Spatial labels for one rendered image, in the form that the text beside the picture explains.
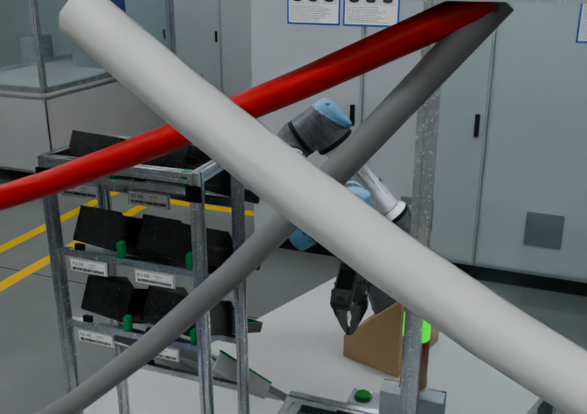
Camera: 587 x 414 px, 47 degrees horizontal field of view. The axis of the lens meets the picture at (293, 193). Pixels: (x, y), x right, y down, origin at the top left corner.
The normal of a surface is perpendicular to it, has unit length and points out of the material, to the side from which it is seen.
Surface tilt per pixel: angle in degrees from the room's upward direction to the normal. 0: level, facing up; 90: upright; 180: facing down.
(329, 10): 90
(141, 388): 0
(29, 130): 90
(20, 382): 0
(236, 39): 90
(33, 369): 0
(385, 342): 90
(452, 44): 80
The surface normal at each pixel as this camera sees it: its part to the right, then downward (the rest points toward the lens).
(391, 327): -0.62, 0.25
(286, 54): -0.36, 0.30
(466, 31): -0.48, 0.11
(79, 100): 0.93, 0.12
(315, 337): 0.00, -0.95
